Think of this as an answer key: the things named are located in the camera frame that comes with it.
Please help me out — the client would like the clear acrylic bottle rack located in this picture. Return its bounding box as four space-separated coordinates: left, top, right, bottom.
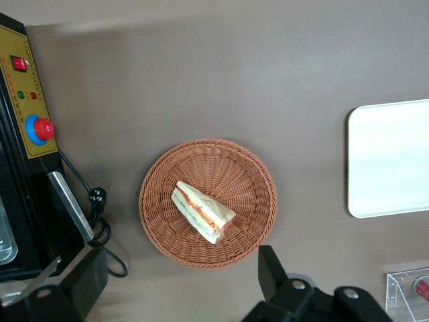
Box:
385 267 429 322

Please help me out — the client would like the brown round wicker basket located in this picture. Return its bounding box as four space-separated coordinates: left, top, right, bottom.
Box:
138 138 279 270

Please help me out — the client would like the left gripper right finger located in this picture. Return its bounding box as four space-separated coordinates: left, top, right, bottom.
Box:
241 244 393 322

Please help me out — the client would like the cream plastic tray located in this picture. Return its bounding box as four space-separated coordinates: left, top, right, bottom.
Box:
347 99 429 219

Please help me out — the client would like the black power cable with plug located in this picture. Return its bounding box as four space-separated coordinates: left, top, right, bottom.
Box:
58 149 129 279

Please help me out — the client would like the triangle sandwich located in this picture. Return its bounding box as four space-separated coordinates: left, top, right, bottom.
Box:
170 180 237 246

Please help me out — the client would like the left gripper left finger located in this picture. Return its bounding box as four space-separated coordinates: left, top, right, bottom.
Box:
0 247 109 322

